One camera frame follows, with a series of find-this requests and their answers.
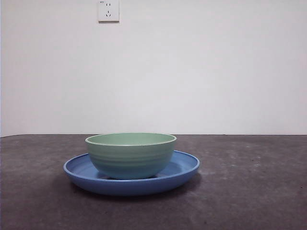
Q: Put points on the green ribbed bowl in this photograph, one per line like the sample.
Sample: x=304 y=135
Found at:
x=130 y=160

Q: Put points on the blue round plate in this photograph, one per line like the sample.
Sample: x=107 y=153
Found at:
x=132 y=188

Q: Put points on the white wall socket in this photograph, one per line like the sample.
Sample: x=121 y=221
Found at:
x=108 y=12

